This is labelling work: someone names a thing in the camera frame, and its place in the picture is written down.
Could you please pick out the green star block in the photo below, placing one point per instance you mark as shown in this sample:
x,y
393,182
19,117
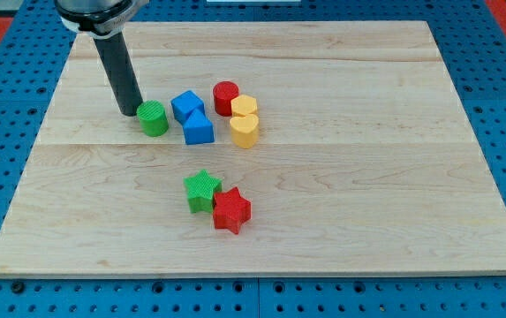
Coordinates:
x,y
200,189

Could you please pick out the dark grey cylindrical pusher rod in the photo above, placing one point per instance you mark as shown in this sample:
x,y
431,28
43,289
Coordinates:
x,y
117,64

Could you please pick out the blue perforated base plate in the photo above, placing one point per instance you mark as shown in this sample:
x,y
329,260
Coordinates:
x,y
471,38

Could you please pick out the yellow hexagon block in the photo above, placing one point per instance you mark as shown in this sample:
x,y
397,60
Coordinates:
x,y
243,105

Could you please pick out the blue triangle block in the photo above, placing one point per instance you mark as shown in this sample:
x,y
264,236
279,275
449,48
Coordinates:
x,y
198,129

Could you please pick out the red cylinder block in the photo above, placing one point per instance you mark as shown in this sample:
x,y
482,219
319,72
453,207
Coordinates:
x,y
224,92

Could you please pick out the red star block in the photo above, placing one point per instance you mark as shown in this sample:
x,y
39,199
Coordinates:
x,y
231,210

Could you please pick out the green cylinder block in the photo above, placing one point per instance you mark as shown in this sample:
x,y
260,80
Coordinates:
x,y
152,118

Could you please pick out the light wooden board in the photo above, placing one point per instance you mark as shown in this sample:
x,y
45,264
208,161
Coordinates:
x,y
366,163

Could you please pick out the blue cube block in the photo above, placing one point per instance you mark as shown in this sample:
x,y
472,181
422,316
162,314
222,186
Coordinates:
x,y
185,104

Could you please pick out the yellow heart block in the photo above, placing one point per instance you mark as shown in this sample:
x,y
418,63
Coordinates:
x,y
244,131

